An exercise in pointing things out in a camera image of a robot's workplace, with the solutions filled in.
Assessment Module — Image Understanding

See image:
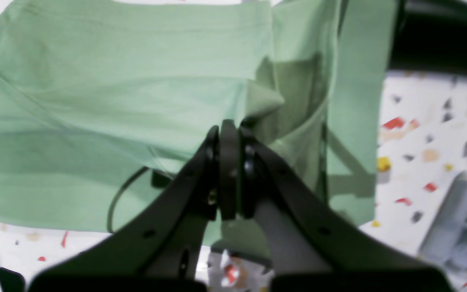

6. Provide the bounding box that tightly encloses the terrazzo pattern table cloth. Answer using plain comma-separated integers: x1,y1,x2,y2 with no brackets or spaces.
0,0,467,292

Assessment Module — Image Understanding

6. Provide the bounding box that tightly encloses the black cable under table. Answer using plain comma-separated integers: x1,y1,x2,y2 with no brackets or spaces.
107,165,169,234

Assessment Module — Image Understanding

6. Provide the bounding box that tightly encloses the green T-shirt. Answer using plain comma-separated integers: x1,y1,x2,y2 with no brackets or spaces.
0,0,400,260

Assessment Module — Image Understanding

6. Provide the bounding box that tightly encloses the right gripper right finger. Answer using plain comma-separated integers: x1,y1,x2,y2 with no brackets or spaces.
240,126,452,292

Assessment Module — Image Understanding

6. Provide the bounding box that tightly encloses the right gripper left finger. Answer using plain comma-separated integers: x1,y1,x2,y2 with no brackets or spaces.
28,126,219,292

